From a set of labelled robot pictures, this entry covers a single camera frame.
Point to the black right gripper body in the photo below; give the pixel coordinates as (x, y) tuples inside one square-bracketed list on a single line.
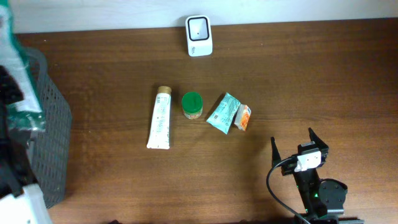
[(306, 179)]

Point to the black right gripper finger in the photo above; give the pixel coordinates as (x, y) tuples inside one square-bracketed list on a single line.
[(316, 139), (275, 153)]

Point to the green white package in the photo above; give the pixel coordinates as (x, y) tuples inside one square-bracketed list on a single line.
[(27, 112)]

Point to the orange small packet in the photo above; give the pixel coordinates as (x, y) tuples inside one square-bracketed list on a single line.
[(242, 117)]

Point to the teal wipes packet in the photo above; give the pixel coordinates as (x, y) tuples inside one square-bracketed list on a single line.
[(223, 115)]

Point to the white tube tan cap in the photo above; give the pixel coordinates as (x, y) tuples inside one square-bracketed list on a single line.
[(159, 136)]

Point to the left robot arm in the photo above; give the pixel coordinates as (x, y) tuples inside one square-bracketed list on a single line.
[(22, 200)]

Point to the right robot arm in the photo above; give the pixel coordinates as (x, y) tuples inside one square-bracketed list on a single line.
[(323, 199)]

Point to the grey plastic basket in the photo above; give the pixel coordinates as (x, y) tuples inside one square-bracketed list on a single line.
[(48, 150)]

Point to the green lid jar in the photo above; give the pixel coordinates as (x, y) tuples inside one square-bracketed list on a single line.
[(192, 105)]

